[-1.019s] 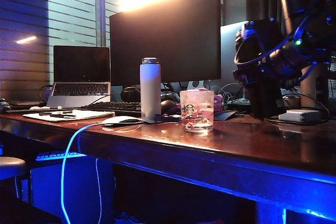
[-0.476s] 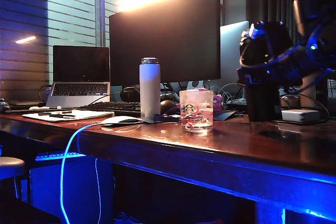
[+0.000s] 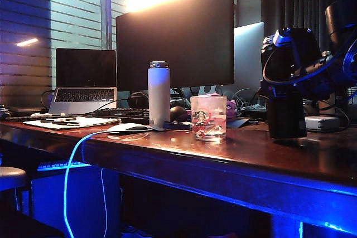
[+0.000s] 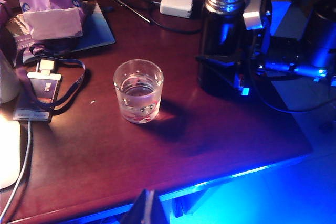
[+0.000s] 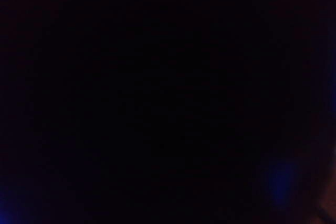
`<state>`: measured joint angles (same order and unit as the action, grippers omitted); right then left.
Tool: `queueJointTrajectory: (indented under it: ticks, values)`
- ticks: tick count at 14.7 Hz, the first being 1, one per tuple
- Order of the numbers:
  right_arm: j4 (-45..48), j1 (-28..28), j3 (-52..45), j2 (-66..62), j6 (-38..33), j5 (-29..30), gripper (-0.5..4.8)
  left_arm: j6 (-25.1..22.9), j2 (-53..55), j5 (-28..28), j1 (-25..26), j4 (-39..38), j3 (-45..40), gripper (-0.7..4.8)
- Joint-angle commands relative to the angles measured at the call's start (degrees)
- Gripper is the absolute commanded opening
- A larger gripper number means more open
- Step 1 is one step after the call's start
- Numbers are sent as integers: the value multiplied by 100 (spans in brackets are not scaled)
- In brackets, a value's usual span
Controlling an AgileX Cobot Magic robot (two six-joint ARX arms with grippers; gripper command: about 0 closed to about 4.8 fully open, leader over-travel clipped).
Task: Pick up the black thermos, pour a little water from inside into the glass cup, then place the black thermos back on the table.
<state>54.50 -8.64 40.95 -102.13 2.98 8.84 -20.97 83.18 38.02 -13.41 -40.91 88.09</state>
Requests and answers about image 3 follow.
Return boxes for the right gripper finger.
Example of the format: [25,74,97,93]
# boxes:
[261,79,301,100]

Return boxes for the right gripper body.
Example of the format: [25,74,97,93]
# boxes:
[300,75,340,102]

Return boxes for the black thermos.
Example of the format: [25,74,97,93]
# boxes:
[260,27,307,139]

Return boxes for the printed glass cup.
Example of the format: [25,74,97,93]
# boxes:
[190,95,228,143]

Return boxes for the white thermos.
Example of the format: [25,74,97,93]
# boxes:
[147,60,171,130]

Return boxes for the white power adapter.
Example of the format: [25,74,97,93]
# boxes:
[304,116,340,130]

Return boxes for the upright closed silver laptop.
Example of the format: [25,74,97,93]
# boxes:
[233,21,266,94]

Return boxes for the dark blue booklet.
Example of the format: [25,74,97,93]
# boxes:
[228,117,252,129]

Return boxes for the dark brown round object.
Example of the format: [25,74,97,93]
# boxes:
[170,106,186,123]

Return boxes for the black computer monitor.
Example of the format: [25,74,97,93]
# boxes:
[115,0,235,92]

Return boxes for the black headphones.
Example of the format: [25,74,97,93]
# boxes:
[127,92,151,110]

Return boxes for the white computer mouse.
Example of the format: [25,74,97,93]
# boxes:
[107,123,153,134]

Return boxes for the black keyboard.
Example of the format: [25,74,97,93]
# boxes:
[83,108,151,124]

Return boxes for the white notepad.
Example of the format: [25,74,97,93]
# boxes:
[22,116,122,130]

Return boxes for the open silver laptop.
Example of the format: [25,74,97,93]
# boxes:
[48,48,118,115]

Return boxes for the black pen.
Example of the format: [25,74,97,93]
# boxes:
[40,118,77,123]
[52,121,81,127]

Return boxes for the cabinet under desk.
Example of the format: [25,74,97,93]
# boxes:
[30,165,123,238]

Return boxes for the keyboard under desk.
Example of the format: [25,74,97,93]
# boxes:
[36,161,92,172]

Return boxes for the round stool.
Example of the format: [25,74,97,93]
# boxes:
[0,166,31,216]

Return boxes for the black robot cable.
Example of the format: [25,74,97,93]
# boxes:
[263,50,335,85]

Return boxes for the thin white cable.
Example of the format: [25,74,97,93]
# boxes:
[100,167,109,238]

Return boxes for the light blue cable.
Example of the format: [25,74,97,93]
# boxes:
[63,129,113,238]

